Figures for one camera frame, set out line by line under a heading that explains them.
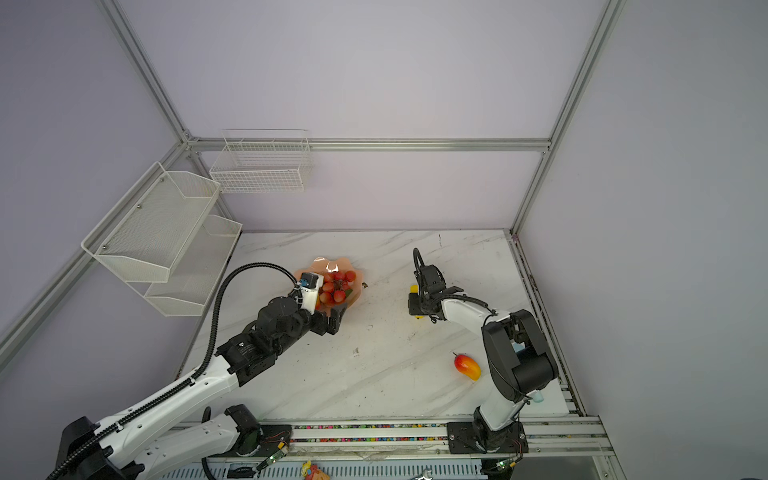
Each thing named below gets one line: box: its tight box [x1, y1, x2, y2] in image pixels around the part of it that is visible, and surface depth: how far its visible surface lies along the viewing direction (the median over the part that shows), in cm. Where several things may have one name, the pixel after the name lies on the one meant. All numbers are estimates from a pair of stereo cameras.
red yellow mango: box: [452, 352, 481, 381], surface depth 85 cm
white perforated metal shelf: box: [81, 162, 221, 283], surface depth 75 cm
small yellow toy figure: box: [301, 460, 319, 480], surface depth 69 cm
